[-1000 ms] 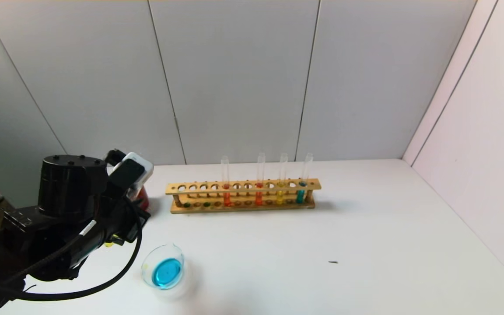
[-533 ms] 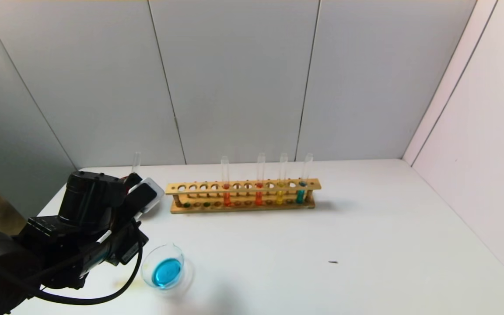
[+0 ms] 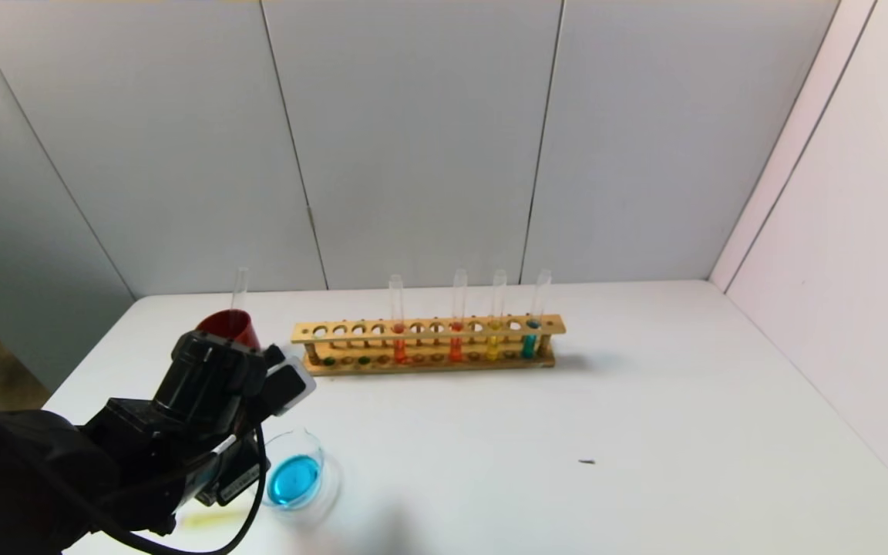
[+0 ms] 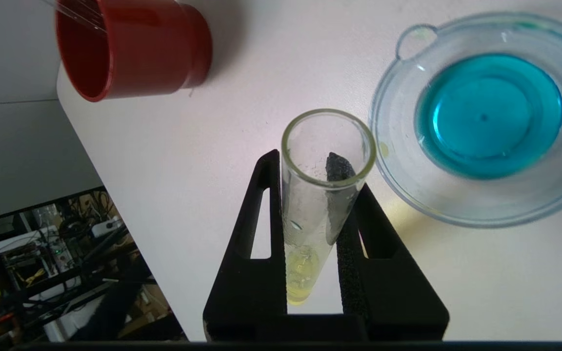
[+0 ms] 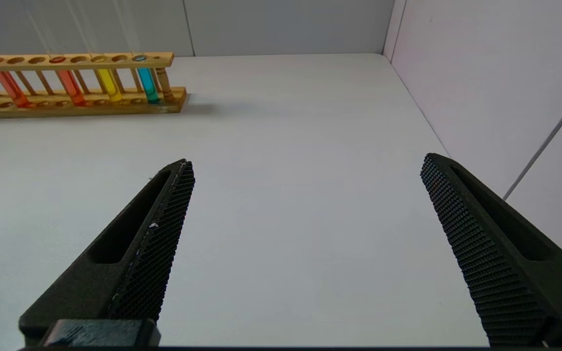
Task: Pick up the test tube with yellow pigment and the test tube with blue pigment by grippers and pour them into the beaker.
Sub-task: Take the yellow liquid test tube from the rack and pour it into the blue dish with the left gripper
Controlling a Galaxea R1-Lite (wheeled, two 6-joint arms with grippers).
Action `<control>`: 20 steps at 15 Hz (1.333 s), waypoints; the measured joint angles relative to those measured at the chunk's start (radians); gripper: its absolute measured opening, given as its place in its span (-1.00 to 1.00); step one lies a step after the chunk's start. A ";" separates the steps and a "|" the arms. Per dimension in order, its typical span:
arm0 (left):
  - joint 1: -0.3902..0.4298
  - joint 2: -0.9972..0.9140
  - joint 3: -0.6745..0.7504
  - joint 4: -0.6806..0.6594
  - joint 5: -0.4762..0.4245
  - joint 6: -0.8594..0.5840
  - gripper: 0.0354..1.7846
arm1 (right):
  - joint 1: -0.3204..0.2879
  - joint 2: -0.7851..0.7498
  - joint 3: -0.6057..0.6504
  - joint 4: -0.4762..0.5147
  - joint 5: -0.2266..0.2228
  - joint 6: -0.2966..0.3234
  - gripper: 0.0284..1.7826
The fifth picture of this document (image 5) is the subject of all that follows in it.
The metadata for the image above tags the wooden test tube rack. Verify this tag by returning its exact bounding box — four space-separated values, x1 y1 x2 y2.
0 52 187 119

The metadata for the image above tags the yellow pigment test tube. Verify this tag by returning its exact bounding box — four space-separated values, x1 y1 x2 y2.
66 0 123 102

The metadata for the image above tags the blue pigment test tube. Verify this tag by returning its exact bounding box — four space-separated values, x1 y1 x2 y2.
114 0 161 104

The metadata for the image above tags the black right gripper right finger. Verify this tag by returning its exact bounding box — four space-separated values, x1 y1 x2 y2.
420 153 562 348

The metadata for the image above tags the orange pigment test tube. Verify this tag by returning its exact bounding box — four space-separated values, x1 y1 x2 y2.
26 0 87 107
0 27 31 109

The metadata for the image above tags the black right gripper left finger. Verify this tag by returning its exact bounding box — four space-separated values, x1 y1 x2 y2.
18 158 196 348

